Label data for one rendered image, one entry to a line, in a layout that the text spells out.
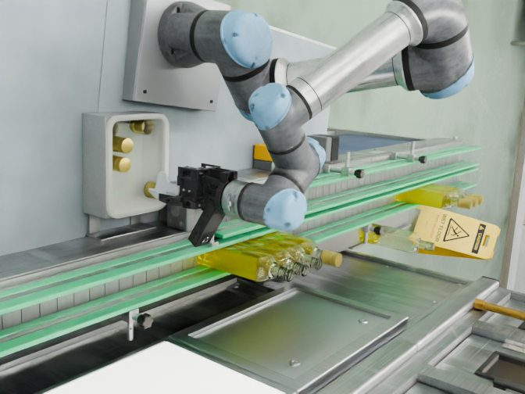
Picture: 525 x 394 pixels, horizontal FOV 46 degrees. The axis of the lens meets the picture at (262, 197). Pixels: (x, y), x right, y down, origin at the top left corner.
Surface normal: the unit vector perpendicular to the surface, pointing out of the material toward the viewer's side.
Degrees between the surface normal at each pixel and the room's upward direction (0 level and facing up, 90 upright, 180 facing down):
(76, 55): 0
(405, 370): 90
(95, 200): 90
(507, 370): 90
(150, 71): 3
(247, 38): 8
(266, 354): 90
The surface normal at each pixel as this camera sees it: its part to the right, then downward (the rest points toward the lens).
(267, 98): -0.35, -0.67
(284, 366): 0.04, -0.98
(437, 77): -0.22, 0.74
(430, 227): -0.30, -0.36
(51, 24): 0.79, 0.16
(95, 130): -0.61, 0.14
